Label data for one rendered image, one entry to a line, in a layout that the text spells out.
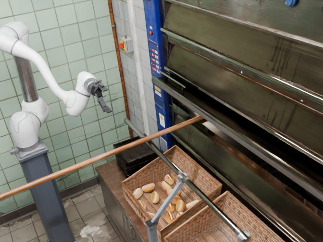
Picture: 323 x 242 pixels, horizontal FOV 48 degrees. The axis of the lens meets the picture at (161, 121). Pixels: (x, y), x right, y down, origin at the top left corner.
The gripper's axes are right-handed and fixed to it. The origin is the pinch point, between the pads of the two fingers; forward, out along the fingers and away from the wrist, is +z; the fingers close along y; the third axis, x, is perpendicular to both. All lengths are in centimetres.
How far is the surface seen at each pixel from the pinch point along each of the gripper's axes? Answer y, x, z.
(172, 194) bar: 41, -11, 46
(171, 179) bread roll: 85, -40, -11
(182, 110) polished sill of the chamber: 31, -55, -12
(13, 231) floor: 149, 78, -100
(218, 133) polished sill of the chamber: 31, -57, 26
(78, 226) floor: 149, 26, -71
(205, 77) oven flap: -4, -55, 17
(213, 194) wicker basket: 68, -46, 34
